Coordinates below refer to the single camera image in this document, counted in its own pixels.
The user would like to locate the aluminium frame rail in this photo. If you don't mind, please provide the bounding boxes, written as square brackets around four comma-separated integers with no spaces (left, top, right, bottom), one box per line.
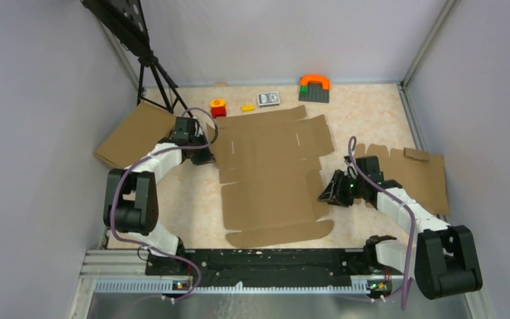
[69,249,495,318]

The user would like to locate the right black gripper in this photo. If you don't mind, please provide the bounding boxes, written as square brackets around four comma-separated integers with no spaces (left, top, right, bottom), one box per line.
[317,169,366,207]

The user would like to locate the playing card deck box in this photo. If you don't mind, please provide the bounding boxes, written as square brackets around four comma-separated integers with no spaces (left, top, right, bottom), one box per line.
[256,91,280,108]

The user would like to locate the black tripod stand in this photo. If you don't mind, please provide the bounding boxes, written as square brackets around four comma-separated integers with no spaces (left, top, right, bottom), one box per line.
[81,0,192,116]

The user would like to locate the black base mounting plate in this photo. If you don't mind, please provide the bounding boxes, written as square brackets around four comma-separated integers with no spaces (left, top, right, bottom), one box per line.
[145,249,400,288]

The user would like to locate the purple cable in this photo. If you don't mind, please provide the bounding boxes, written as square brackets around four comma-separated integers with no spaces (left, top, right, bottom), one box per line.
[347,136,417,311]
[108,107,219,304]

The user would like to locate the flat cardboard sheet right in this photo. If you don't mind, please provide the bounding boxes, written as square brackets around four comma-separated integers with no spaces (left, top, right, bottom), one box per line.
[355,144,450,215]

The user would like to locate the grey plate with orange arch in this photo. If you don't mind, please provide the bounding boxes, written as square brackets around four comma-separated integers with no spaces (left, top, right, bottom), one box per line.
[298,74,331,104]

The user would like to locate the folded cardboard box left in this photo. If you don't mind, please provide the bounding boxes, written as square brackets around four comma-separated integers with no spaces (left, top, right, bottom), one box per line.
[94,102,176,168]

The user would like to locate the small yellow block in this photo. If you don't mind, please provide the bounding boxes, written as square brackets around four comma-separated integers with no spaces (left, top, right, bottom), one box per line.
[241,104,255,112]

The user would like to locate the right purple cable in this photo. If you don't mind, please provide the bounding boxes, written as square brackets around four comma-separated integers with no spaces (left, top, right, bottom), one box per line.
[347,136,417,311]

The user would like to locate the large cardboard box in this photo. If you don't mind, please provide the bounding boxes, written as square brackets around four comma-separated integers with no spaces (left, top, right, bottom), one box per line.
[208,106,334,249]

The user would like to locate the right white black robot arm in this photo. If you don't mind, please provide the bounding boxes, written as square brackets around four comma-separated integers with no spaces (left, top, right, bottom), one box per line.
[317,156,483,300]

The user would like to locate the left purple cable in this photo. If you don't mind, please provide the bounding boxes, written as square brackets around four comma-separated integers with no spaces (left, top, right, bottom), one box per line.
[108,107,219,304]

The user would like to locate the red yellow toy block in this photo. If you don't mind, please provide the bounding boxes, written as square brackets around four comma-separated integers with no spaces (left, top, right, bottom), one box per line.
[210,98,227,118]

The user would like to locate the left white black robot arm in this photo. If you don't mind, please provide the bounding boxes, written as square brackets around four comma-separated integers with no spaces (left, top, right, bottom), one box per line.
[103,116,219,275]

